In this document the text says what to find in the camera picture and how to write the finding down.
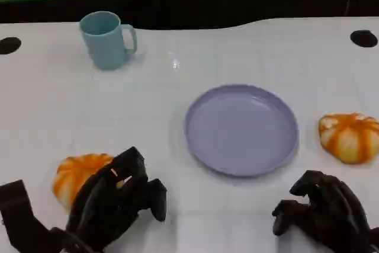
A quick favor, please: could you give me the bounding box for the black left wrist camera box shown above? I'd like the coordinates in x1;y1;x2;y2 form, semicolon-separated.
0;179;57;253

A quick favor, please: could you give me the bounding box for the black table grommet hole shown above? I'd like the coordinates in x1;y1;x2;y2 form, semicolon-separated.
350;30;379;48
0;37;22;55

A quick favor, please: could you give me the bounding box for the lilac plate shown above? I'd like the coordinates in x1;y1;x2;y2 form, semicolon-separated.
184;84;299;178

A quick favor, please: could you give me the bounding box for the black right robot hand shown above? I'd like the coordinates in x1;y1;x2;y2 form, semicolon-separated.
271;169;371;253

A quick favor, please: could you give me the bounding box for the pale green mug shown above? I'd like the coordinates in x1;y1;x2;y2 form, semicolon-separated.
79;11;138;71

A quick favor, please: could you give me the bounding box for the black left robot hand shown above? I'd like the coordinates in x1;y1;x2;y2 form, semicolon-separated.
66;146;168;250

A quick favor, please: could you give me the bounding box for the orange white toy bread roll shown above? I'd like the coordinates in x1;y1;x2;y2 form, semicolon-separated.
318;112;379;165
52;153;133;213

